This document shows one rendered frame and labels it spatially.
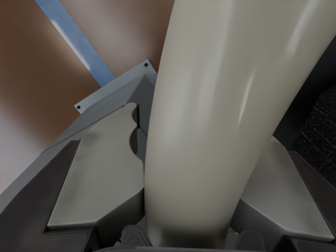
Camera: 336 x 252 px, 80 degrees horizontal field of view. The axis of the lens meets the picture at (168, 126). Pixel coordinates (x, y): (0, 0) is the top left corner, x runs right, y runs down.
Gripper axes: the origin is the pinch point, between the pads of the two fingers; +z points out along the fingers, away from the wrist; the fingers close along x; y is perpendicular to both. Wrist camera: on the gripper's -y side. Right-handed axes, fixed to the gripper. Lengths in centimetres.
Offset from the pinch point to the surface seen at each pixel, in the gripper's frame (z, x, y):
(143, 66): 88, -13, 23
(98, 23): 92, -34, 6
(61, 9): 93, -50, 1
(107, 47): 91, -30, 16
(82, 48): 91, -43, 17
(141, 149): 38, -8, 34
